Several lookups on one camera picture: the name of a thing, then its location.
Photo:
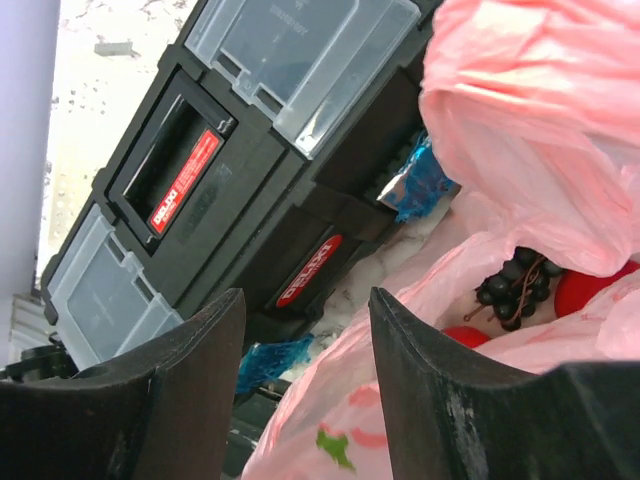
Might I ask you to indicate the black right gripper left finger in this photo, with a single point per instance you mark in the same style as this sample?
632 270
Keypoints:
159 411

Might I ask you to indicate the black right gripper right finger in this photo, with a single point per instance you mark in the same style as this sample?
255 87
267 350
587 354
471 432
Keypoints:
452 413

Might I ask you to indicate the red fake apple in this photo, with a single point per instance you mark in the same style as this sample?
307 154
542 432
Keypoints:
574 289

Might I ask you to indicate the pink plastic bag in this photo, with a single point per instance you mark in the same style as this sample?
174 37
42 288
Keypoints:
533 110

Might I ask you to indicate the red fake pomegranate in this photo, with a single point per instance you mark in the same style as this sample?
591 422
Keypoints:
466 335

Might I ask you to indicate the black fake grape bunch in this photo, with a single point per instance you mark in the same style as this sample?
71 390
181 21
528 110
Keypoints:
514 293

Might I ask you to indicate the blue foil wrapper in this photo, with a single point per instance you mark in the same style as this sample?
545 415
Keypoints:
418 185

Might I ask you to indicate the black plastic toolbox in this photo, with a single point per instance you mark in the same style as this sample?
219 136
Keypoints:
254 162

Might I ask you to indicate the white perforated plastic basket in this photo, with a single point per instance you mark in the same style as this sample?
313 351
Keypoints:
107 54

